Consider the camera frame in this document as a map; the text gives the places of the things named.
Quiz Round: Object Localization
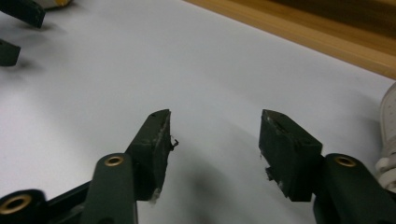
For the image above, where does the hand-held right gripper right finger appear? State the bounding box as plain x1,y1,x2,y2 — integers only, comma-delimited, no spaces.
259,108,324,203

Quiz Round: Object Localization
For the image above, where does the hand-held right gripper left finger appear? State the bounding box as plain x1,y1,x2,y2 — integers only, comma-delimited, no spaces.
125,108,174,203

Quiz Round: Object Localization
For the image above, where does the white sneaker with yellow stripe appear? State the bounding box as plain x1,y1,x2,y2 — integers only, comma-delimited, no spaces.
375,82,396,194
32,0,74,9

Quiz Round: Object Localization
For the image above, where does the white board with wooden frame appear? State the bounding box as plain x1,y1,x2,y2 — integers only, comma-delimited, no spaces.
0,0,396,224

